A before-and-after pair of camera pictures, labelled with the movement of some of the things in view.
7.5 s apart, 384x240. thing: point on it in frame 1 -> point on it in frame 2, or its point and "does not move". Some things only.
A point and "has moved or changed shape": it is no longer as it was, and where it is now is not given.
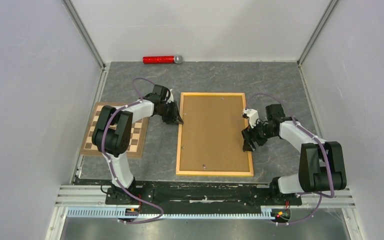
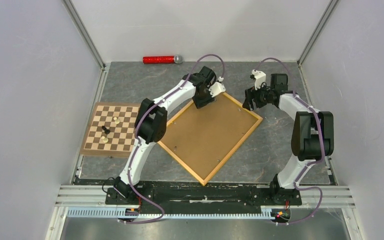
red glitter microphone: [176, 59] does not move
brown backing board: [211, 139] has moved or changed shape
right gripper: [249, 133] -> [250, 94]
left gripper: [175, 118] -> [200, 103]
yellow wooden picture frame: [250, 173] has moved or changed shape
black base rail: [175, 192] does not move
